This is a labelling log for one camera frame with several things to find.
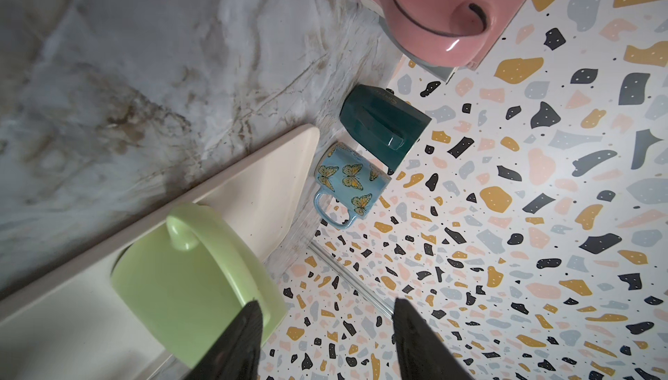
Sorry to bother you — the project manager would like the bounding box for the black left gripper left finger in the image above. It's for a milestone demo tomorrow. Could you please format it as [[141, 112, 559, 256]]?
[[184, 300, 263, 380]]

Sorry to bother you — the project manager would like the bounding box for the blue butterfly mug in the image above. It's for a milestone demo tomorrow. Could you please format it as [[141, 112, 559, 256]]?
[[313, 142, 391, 230]]

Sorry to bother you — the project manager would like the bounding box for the cream plastic tray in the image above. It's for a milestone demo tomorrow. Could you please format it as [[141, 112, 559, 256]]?
[[1, 124, 319, 379]]

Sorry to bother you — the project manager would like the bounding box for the grey mug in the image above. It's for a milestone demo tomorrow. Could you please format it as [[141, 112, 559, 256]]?
[[379, 17, 458, 84]]

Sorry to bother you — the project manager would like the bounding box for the dark green mug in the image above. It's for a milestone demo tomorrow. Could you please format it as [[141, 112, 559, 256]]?
[[339, 84, 431, 171]]

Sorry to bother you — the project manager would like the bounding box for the light green mug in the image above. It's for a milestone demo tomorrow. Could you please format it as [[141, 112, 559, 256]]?
[[111, 203, 287, 368]]

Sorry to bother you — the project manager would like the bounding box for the metal left corner post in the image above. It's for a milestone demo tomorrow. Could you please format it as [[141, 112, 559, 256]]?
[[308, 242, 393, 319]]

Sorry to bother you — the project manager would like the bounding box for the pink mug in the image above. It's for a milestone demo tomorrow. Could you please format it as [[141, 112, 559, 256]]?
[[361, 0, 527, 70]]

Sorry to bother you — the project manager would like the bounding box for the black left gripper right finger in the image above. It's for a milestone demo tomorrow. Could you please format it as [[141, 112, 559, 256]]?
[[392, 298, 472, 380]]

